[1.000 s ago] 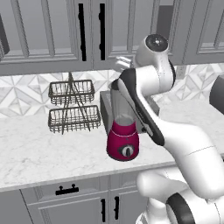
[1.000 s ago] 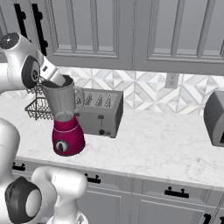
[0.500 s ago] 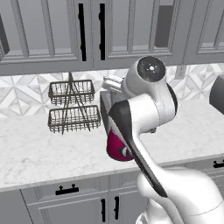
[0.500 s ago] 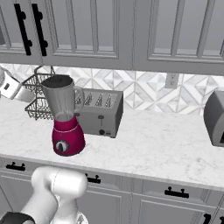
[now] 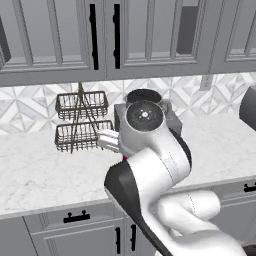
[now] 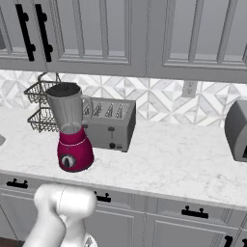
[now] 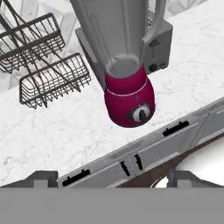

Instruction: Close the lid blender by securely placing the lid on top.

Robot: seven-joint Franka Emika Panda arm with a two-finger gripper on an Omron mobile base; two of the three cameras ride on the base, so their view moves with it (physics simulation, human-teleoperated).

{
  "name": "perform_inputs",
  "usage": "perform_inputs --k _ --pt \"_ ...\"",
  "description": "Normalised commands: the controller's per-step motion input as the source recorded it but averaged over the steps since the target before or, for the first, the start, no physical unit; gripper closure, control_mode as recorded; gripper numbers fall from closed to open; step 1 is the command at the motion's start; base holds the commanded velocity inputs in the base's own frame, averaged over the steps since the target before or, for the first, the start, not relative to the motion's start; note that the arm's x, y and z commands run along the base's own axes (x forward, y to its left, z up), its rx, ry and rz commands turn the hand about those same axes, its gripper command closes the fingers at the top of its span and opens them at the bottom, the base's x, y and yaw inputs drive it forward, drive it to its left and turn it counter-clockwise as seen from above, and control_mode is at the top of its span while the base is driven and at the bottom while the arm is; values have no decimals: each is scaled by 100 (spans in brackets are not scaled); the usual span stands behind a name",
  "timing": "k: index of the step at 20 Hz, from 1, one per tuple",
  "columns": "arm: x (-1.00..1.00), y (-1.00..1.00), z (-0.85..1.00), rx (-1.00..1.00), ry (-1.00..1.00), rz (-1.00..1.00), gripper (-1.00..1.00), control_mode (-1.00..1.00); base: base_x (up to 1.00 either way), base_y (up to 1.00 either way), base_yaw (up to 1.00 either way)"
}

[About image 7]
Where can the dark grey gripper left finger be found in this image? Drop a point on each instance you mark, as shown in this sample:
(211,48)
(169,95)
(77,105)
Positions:
(45,179)

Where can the grey cupboard run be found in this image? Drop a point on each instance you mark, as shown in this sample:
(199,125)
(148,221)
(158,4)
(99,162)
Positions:
(213,119)

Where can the grey toaster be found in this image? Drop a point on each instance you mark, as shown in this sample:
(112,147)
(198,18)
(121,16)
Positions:
(159,49)

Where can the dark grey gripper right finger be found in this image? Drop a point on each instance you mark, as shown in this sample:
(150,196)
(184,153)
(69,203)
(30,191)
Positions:
(178,179)

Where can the red blender with clear jar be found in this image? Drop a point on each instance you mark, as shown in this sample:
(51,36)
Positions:
(128,99)

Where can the grey drawer front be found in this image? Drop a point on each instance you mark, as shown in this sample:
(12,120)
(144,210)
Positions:
(102,167)
(151,140)

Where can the grey cupboard door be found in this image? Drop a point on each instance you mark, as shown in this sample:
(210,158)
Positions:
(163,153)
(115,178)

